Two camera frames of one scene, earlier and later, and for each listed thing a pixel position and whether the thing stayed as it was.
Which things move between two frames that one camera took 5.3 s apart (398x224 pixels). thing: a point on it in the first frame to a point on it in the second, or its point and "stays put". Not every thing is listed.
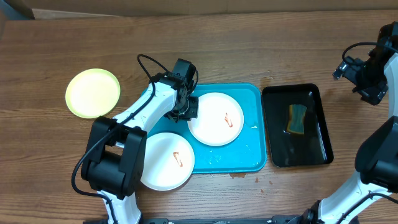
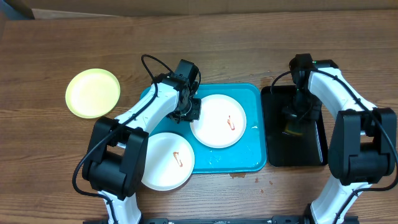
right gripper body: x=370 y=79 to x=305 y=106
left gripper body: x=188 y=111 stays put
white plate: x=219 y=121 stays put
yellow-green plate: x=92 y=93 stays put
